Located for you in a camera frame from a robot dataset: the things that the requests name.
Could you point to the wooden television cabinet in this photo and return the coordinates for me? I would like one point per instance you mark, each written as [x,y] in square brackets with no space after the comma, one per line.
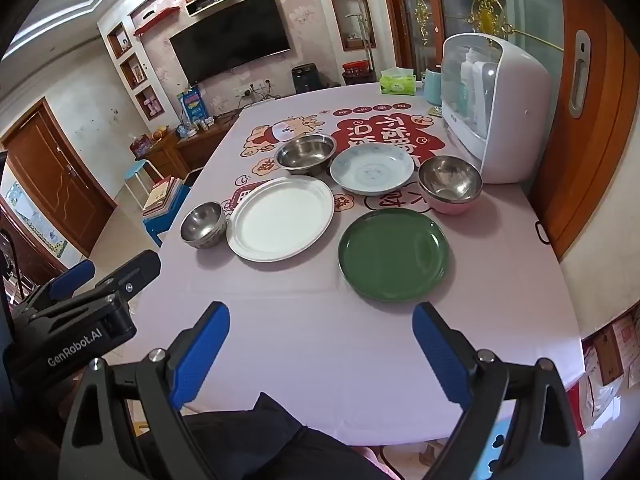
[195,147]

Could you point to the blue printed box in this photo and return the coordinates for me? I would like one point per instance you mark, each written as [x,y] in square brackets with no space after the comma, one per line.
[191,105]

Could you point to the person's dark pants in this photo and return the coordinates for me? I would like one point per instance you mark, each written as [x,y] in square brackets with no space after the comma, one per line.
[280,447]

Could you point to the wooden sliding door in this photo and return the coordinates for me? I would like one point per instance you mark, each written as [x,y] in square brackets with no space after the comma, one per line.
[610,135]

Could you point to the wall-mounted television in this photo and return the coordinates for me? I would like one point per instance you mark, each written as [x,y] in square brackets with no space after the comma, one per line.
[230,40]

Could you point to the green plate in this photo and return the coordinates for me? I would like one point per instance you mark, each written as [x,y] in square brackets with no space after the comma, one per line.
[392,252]

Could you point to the small steel bowl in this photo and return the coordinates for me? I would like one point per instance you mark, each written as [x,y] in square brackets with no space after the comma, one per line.
[202,225]

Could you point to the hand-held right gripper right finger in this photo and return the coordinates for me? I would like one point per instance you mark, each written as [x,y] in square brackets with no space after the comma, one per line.
[440,355]

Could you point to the large steel bowl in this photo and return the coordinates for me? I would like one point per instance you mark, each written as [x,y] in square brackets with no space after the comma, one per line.
[305,152]

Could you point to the wooden room door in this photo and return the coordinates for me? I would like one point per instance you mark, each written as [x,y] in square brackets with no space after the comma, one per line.
[55,185]

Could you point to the red container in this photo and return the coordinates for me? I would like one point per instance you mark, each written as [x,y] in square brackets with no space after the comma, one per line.
[357,74]

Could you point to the patterned coaster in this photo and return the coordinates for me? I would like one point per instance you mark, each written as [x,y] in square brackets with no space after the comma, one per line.
[435,111]

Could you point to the black air fryer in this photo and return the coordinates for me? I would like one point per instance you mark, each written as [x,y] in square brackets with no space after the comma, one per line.
[305,79]

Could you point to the blue chair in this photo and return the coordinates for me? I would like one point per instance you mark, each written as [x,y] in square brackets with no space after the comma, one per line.
[165,222]

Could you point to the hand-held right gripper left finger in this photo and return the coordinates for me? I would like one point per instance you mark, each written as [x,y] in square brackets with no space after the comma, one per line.
[200,355]

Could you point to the green tissue box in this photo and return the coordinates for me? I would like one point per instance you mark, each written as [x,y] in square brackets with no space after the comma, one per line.
[397,82]

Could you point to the white wall shelf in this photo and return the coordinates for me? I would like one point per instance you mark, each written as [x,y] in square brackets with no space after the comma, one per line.
[210,1]

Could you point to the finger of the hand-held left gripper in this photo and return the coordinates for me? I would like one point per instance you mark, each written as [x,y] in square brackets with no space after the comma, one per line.
[135,272]
[72,277]

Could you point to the white countertop dish cabinet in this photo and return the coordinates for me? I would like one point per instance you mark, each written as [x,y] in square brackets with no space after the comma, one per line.
[515,110]

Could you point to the cardboard box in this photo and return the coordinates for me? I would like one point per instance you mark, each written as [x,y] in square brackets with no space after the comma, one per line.
[607,357]

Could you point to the stack of books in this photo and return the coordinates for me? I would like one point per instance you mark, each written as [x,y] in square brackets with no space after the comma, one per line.
[162,192]

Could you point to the pink steel bowl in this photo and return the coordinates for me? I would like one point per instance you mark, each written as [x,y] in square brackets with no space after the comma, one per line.
[450,180]

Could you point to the blue round stool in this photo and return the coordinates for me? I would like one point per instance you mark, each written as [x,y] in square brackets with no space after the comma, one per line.
[137,167]

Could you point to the light blue plastic stool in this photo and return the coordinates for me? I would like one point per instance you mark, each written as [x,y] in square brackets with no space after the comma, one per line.
[492,452]

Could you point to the red box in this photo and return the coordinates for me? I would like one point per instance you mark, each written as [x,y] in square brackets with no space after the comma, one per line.
[141,146]

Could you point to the red wall shelf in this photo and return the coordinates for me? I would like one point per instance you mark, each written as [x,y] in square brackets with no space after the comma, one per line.
[155,20]

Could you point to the light blue patterned plate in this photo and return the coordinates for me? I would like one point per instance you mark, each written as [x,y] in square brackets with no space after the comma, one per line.
[372,170]

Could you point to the wall poster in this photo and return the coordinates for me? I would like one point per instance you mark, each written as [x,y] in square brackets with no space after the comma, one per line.
[35,225]

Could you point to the large white plate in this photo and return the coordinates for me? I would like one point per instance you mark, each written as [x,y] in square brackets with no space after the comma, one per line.
[280,220]

